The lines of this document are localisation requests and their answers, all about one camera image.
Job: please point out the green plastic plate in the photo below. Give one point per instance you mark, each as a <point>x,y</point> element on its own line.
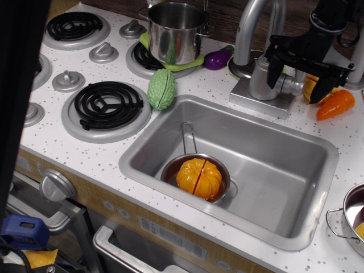
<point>144,39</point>

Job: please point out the silver oven door handle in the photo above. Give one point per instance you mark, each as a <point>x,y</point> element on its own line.
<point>25,199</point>

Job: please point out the silver stove knob left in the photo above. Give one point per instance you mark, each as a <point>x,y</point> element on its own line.
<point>35,114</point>

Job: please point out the orange toy carrot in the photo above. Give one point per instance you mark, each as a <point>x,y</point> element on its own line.
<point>337,104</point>

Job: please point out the silver stove knob middle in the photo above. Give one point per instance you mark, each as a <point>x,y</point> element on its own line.
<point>103,54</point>

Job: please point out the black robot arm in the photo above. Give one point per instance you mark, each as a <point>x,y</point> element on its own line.
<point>331,18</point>

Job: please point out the back left stove burner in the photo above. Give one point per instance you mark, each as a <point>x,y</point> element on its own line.
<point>75,30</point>

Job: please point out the front black stove burner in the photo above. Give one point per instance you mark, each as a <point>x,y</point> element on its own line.
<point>106,112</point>

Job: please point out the back right stove burner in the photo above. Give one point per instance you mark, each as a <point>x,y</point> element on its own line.
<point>145,66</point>

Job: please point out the silver stove knob lower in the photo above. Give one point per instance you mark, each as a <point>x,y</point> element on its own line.
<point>68,81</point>

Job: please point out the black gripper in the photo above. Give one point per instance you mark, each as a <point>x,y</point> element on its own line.
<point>312,54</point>

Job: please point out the green toy bitter melon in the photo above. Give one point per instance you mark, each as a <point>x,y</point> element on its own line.
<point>161,89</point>

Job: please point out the large steel pot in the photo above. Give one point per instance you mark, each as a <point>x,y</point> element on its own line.
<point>175,32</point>

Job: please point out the orange toy pumpkin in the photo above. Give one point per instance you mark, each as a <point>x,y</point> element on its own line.
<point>199,177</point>

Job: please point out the silver dishwasher door handle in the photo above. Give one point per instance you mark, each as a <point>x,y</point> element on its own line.
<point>125,251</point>

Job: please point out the blue clamp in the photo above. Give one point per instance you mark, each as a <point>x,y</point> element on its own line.
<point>24,232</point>

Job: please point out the silver stove knob top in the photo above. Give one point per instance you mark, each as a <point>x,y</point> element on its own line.
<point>132,30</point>

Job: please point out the silver faucet lever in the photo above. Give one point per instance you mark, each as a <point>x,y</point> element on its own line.
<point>289,85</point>

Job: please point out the yellow sponge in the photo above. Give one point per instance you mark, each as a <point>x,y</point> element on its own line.
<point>40,258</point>

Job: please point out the silver oven dial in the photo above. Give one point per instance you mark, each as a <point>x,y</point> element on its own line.
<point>55,187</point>

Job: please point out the purple toy eggplant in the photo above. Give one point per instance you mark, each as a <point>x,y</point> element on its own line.
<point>218,59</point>

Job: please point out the yellow toy pepper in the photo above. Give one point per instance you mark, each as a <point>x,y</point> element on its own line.
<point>310,83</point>

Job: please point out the left edge stove burner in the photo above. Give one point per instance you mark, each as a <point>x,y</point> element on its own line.
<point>43,72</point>

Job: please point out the small steel saucepan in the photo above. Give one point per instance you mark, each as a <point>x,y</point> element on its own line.
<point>171,169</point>

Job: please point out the silver stove knob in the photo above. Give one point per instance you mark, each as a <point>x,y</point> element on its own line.
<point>132,30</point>
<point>35,114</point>
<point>103,54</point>
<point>68,81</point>

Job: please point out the yellow toy corn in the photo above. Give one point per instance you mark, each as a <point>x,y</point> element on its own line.
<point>359,230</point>

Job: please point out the silver toy sink basin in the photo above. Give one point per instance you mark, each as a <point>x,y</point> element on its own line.
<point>280,177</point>

